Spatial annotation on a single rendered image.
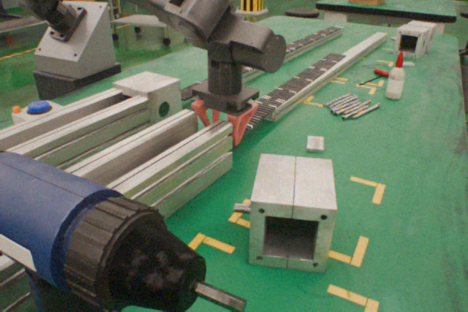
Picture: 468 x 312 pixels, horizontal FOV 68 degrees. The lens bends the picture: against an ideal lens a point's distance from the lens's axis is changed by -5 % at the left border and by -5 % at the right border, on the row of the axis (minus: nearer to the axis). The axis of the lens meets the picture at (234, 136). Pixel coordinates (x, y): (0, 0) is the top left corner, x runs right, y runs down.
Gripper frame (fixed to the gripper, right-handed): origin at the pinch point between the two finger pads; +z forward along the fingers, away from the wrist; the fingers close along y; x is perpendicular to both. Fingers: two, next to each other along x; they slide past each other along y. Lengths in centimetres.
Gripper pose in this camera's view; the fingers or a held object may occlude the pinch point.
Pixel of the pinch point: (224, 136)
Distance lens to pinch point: 65.9
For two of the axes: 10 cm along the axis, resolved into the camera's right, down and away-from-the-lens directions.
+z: -0.1, 8.7, 4.9
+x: 5.5, -4.0, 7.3
